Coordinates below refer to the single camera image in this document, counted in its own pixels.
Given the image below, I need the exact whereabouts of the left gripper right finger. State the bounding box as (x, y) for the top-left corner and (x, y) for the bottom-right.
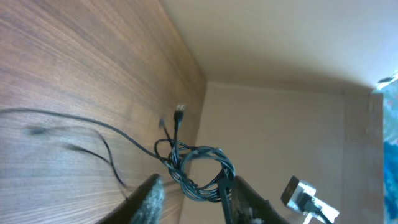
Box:
(217, 176), (289, 224)

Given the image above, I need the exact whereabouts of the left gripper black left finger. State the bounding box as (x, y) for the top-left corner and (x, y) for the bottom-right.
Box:
(98, 174), (165, 224)

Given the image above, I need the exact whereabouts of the black cable bundle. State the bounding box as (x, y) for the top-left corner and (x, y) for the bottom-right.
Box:
(0, 104), (236, 203)

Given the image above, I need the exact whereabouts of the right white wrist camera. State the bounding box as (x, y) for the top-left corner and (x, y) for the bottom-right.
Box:
(280, 175), (340, 224)

